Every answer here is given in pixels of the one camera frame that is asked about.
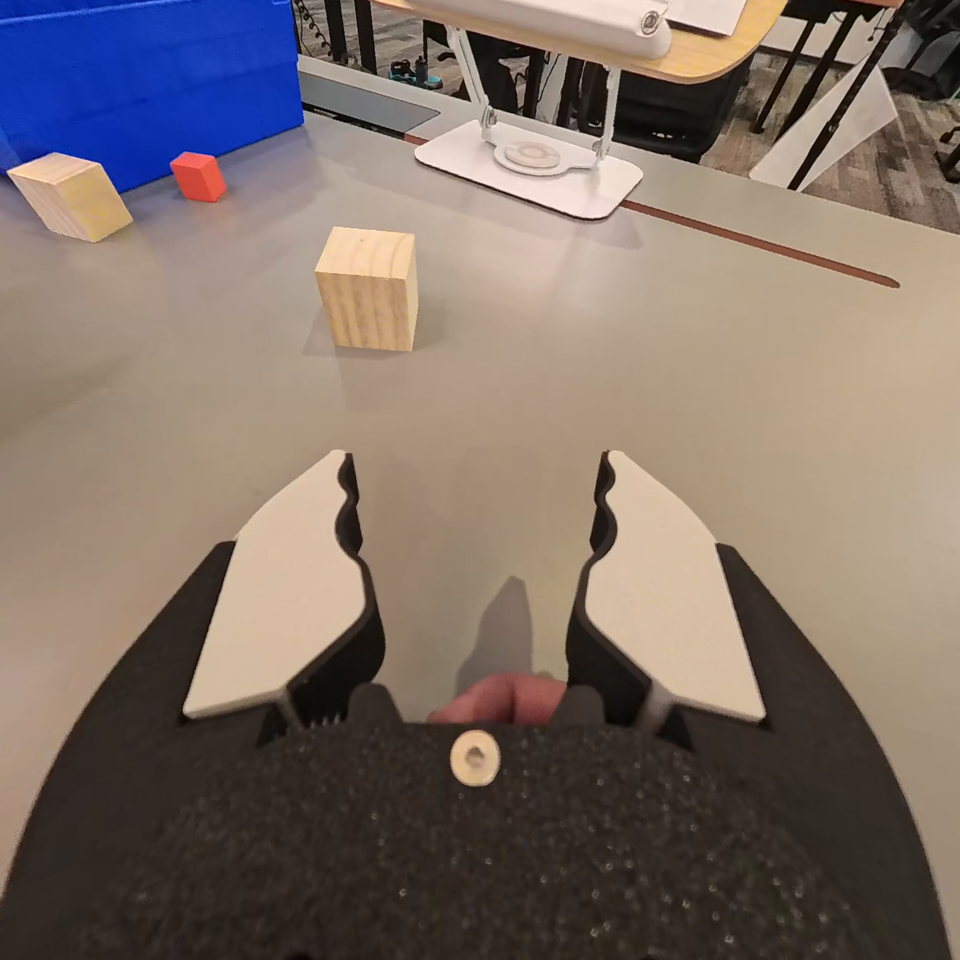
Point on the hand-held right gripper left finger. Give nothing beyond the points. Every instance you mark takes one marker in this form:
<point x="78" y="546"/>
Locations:
<point x="278" y="600"/>

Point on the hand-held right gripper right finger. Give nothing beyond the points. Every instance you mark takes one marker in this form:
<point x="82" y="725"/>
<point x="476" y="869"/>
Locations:
<point x="675" y="600"/>

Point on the large wooden cube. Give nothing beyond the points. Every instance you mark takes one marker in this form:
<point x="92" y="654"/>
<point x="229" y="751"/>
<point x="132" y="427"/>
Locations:
<point x="368" y="293"/>

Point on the red wooden cube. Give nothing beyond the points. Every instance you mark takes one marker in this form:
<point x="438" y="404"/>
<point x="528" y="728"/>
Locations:
<point x="198" y="177"/>

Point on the medium wooden cube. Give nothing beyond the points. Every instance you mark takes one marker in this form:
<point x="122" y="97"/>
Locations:
<point x="68" y="198"/>

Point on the blue plastic bin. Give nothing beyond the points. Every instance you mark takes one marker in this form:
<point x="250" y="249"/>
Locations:
<point x="135" y="75"/>

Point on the white folding stand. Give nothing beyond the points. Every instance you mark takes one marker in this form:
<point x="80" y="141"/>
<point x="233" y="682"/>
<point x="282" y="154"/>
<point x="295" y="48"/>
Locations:
<point x="525" y="173"/>

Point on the white slanted panel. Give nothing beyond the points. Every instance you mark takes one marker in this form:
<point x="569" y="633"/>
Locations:
<point x="825" y="143"/>

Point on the black office chair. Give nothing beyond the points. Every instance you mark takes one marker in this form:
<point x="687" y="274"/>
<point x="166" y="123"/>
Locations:
<point x="660" y="113"/>

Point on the wooden display board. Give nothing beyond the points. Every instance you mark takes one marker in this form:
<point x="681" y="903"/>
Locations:
<point x="720" y="53"/>

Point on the white instruction sheet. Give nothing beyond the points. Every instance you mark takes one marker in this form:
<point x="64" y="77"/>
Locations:
<point x="705" y="12"/>

